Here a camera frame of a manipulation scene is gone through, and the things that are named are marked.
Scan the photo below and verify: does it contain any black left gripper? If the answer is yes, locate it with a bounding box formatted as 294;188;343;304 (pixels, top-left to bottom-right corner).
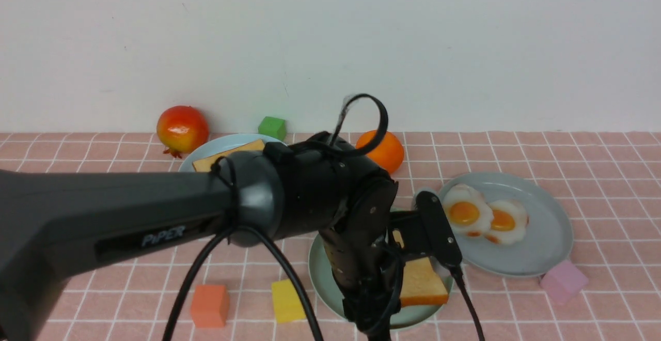
320;181;404;340

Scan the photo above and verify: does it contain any green cube block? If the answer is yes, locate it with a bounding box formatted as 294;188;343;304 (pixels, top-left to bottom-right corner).
258;116;288;142

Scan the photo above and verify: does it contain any fried egg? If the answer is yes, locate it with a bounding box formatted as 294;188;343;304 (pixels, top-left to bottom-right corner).
484;199;529;246
442;184;494;238

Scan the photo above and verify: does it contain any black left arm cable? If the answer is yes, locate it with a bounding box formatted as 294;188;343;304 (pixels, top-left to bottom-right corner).
163;93;486;341

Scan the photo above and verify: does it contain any left fried egg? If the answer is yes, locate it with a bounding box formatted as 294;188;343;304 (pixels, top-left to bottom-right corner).
442;184;494;238

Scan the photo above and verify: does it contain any pink cube block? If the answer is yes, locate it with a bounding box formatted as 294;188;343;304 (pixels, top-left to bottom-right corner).
539;259;589;305

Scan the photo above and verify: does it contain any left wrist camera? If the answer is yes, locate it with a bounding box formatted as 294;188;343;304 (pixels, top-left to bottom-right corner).
388;190;463;271

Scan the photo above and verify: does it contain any mint green centre plate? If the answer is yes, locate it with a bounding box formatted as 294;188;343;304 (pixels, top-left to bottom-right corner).
308;237;455;332

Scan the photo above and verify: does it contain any grey egg plate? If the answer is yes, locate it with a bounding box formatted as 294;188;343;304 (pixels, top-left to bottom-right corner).
437;172;574;278

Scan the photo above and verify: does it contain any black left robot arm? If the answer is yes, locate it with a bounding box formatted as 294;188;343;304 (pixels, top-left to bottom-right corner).
2;132;404;340

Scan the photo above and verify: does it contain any red pomegranate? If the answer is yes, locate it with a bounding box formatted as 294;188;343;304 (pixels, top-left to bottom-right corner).
156;105;210;158

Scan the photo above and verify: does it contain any orange cube block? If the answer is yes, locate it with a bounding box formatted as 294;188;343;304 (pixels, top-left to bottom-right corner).
190;285;230;329

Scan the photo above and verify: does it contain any orange mandarin fruit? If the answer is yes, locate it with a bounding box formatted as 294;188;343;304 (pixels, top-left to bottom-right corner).
367;132;405;175

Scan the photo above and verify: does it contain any back right fried egg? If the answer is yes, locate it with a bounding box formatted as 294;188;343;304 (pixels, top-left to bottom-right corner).
484;199;529;246

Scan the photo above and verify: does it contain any yellow cube block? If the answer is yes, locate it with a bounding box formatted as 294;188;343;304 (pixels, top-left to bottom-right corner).
271;280;306;323

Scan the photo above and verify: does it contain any light blue bread plate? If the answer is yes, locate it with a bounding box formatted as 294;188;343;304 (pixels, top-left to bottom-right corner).
179;134;280;173

